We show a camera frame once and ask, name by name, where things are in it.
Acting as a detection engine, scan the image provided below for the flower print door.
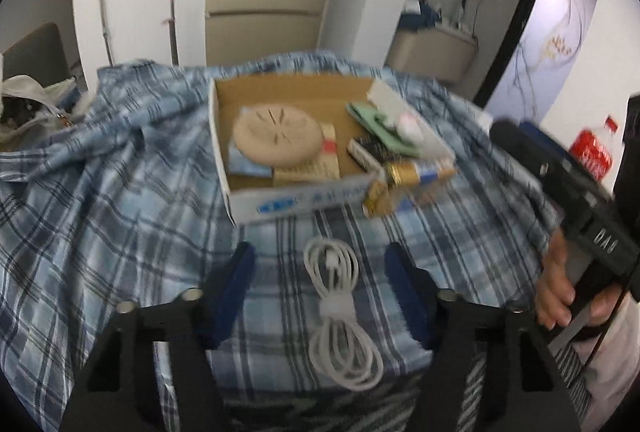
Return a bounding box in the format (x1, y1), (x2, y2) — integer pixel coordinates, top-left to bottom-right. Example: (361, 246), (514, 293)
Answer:
(485, 0), (601, 123)

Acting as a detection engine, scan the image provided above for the yellow box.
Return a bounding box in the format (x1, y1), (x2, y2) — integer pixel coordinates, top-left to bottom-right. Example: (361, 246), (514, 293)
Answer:
(361, 179), (451, 218)

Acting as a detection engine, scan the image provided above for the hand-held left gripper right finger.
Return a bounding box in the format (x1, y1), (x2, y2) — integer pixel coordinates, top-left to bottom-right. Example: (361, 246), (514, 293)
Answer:
(384, 242), (583, 432)

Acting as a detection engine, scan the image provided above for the blue clothing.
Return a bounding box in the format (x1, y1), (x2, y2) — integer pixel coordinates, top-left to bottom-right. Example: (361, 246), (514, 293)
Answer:
(400, 2), (443, 33)

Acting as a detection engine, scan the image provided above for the grey white bag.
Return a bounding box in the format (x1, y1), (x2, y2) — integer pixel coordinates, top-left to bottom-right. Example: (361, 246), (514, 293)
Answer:
(0, 75), (76, 148)

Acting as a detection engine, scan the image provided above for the gold blue packet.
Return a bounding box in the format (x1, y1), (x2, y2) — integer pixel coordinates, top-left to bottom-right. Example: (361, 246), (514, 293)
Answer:
(382, 159), (458, 188)

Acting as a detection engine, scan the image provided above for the red plastic bottle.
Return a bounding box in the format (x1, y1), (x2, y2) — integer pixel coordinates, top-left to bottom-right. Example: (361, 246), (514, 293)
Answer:
(570, 115), (621, 180)

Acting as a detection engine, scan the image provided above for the black door frame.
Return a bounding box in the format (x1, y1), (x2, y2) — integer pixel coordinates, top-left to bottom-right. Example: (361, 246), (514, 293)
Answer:
(472, 0), (606, 108)

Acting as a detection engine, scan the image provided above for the beige vanity cabinet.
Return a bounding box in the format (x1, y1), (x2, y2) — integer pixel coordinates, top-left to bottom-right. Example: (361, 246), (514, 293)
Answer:
(385, 25), (478, 86)

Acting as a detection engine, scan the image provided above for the white pink small object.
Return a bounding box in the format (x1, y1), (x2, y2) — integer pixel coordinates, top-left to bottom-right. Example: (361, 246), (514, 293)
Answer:
(392, 112), (426, 145)

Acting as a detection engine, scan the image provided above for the white cable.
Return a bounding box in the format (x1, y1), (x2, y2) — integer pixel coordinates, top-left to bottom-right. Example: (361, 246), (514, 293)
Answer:
(303, 235), (385, 392)

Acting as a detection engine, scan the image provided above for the black packet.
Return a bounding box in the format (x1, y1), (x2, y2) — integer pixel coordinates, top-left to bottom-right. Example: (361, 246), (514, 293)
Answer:
(346, 135), (396, 170)

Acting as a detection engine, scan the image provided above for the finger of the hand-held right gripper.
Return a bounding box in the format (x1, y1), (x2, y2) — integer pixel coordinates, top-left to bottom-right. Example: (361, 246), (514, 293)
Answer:
(489, 119), (556, 183)

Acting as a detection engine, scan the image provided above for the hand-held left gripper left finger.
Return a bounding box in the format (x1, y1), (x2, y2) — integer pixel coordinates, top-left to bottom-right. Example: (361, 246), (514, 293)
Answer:
(59, 241), (257, 432)

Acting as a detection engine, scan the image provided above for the pink broom handle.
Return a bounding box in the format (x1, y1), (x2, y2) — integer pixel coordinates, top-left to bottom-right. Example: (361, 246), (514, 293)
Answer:
(162, 0), (180, 66)

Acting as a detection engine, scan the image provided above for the blue plaid shirt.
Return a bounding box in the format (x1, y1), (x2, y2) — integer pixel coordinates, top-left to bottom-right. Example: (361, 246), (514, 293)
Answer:
(0, 51), (591, 432)

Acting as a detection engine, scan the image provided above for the silver mop handle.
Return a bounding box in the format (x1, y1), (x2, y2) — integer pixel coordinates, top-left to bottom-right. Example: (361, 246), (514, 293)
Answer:
(96, 0), (115, 66)

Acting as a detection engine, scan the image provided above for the grey chair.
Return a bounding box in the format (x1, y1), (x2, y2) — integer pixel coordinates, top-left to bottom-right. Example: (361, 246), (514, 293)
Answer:
(0, 22), (71, 86)

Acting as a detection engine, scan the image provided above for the round beige pad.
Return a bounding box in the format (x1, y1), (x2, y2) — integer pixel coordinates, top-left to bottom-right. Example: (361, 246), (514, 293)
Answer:
(231, 103), (323, 167)

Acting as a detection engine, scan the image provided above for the green packet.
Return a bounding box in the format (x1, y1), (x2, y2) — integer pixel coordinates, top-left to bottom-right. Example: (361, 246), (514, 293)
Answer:
(346, 101), (426, 157)

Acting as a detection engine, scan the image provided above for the black cable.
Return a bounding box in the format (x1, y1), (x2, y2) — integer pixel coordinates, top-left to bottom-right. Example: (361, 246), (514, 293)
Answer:
(582, 277), (633, 368)

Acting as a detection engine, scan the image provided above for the person's light clothing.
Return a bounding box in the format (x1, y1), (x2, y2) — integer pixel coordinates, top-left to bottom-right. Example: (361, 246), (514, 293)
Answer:
(570, 297), (640, 432)

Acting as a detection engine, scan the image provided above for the person's right hand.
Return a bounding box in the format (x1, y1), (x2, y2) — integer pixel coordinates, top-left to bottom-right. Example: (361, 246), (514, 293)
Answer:
(535, 229), (626, 330)

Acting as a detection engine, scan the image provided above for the cardboard box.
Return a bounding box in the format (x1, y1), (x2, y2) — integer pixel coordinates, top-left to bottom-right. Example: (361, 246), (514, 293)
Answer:
(207, 73), (458, 227)

